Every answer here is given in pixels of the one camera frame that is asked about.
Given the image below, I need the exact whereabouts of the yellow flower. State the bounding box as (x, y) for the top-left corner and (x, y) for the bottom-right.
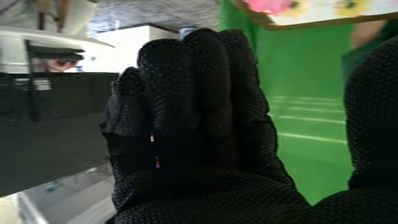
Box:
(283, 0), (314, 18)
(333, 0), (374, 18)

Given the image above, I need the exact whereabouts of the person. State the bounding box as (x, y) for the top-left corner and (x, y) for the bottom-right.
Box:
(342, 19), (398, 80)

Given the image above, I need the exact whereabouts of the pink flower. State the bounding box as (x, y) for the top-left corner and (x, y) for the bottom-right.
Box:
(242, 0), (298, 16)

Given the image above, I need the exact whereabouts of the white sheet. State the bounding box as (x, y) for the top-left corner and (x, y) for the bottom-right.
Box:
(260, 0), (398, 27)

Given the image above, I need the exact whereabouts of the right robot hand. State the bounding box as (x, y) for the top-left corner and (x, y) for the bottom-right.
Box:
(99, 27), (398, 224)

